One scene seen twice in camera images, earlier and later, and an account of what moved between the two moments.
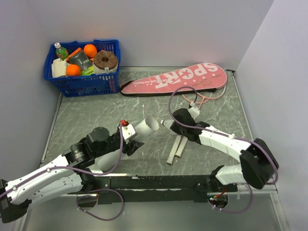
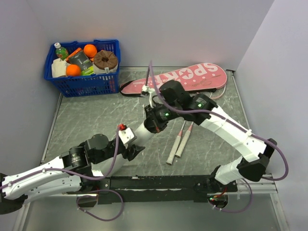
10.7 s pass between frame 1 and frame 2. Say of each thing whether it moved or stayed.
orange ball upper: stayed
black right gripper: moved
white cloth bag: stayed
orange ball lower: stayed
